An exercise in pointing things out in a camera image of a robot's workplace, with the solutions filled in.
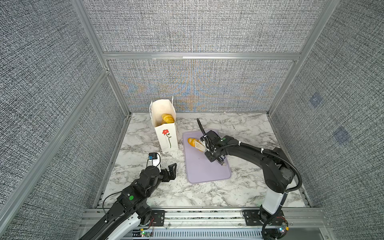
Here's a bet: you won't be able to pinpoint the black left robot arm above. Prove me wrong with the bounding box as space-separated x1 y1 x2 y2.
80 163 177 240

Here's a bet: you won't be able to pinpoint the white paper bag with rose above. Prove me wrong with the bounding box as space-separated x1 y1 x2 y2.
149 97 179 153

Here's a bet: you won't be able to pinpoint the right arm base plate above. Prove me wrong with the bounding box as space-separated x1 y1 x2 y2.
242 209 289 234

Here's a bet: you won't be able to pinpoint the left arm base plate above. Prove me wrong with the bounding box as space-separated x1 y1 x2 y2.
142 210 166 228

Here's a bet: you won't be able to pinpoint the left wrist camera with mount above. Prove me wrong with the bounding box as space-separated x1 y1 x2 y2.
147 153 161 168

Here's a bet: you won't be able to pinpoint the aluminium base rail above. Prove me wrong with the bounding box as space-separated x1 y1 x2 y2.
74 206 337 240

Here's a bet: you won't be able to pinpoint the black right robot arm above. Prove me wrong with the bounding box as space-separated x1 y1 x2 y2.
201 131 303 216

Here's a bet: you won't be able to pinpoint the metal tongs with white tips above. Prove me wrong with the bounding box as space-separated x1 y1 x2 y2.
196 140 227 166

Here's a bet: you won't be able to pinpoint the black corrugated cable conduit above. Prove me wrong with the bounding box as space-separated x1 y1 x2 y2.
196 118 303 240

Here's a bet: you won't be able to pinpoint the small croissant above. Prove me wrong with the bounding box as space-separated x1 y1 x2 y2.
188 138 200 148

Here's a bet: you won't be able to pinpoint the lilac plastic tray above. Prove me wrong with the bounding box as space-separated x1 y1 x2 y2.
182 131 232 184

